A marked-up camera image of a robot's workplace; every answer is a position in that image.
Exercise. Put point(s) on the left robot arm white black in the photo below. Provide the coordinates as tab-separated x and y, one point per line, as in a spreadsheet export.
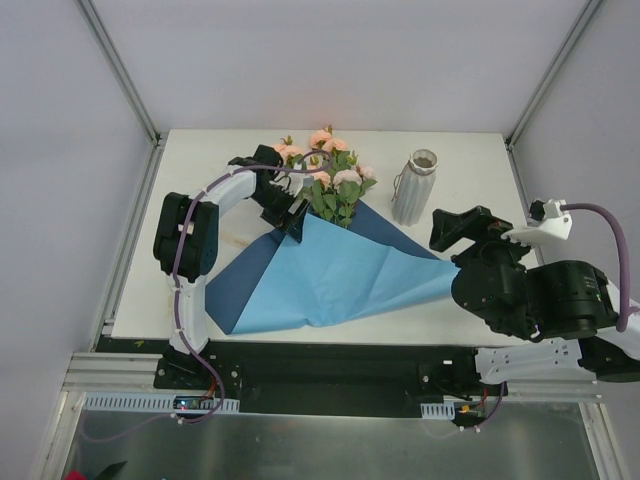
187	235

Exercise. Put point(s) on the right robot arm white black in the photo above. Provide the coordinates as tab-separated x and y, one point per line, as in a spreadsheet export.
567	313

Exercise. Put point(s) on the left aluminium frame post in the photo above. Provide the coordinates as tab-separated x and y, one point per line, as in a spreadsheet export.
109	50

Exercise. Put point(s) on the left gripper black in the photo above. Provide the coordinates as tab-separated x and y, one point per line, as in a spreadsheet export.
282	213

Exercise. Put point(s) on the right white cable duct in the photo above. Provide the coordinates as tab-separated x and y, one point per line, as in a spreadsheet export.
438	411

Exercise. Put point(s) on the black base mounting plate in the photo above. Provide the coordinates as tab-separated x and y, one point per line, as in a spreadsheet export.
380	381

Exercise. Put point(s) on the aluminium frame post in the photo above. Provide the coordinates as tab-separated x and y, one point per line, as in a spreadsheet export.
580	26
109	50

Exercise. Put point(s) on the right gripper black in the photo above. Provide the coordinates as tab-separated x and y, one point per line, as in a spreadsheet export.
480	232

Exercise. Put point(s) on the right aluminium frame post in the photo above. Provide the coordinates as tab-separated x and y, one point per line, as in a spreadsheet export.
580	26

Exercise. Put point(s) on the white ribbed ceramic vase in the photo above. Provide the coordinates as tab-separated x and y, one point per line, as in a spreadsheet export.
413	186

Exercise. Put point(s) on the red object bottom edge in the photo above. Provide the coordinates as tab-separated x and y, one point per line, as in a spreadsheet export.
75	475

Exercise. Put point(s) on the pink flower bouquet blue wrap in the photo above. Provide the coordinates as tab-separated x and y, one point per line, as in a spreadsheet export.
338	179

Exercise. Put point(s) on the left white cable duct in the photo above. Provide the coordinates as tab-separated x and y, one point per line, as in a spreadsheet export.
158	403

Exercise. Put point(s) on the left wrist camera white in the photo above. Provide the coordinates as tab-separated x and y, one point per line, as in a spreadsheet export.
548	223

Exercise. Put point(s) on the white cable duct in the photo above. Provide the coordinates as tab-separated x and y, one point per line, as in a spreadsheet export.
438	411
158	403

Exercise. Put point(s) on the blue wrapping paper sheet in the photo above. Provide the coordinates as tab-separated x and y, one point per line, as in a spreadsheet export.
332	276

